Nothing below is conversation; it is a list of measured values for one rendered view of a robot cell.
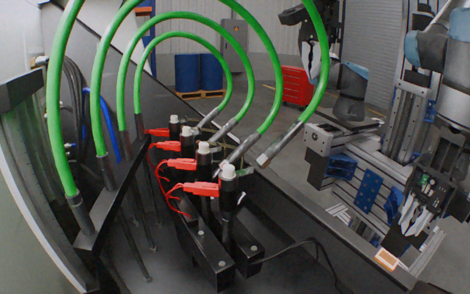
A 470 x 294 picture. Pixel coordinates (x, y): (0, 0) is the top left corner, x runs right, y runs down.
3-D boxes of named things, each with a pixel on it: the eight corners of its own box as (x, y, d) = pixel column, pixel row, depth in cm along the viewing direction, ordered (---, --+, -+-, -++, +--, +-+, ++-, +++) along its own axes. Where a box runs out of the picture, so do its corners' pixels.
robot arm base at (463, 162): (436, 154, 58) (445, 129, 54) (467, 173, 46) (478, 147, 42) (425, 163, 52) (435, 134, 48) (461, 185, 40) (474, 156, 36)
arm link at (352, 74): (367, 100, 78) (372, 67, 71) (335, 93, 83) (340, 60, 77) (364, 94, 87) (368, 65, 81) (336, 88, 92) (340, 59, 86)
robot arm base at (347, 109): (345, 109, 98) (349, 89, 94) (369, 120, 86) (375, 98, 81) (325, 111, 92) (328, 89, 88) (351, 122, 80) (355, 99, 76)
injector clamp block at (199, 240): (257, 287, 43) (266, 247, 36) (217, 307, 38) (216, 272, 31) (193, 202, 68) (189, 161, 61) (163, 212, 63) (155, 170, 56)
